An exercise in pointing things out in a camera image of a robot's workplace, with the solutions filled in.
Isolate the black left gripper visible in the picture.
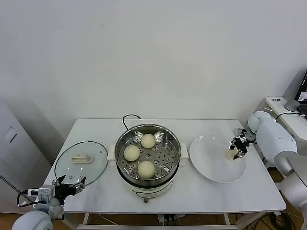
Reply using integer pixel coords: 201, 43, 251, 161
51, 174, 87, 201

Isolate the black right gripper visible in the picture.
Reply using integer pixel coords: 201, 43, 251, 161
229, 136, 250, 160

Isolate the round glass pot lid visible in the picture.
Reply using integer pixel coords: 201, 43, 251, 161
54, 140, 108, 187

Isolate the perforated steel steamer basket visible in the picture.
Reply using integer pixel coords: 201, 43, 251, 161
107, 123, 189, 185

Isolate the white round plate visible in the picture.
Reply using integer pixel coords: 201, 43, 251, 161
189, 134, 247, 184

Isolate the white metal cabinet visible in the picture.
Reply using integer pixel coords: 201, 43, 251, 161
0, 95, 53, 214

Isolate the grey computer mouse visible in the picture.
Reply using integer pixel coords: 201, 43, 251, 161
283, 100, 301, 112

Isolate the cream electric pot base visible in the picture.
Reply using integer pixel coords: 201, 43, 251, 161
109, 157, 187, 204

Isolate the open laptop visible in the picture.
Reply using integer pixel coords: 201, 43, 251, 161
284, 69, 307, 115

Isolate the white power strip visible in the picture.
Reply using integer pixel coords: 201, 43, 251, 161
157, 214, 186, 226

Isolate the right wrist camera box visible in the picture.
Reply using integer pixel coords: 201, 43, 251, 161
233, 127, 248, 138

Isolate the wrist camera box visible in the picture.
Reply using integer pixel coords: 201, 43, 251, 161
27, 186, 55, 205
233, 127, 248, 138

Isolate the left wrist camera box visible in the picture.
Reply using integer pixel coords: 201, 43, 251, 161
27, 186, 55, 205

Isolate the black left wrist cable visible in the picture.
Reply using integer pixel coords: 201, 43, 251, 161
16, 190, 39, 208

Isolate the white table frame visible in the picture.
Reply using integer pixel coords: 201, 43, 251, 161
61, 210, 286, 230

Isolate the black pot power cable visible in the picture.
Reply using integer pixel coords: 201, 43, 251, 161
122, 114, 142, 131

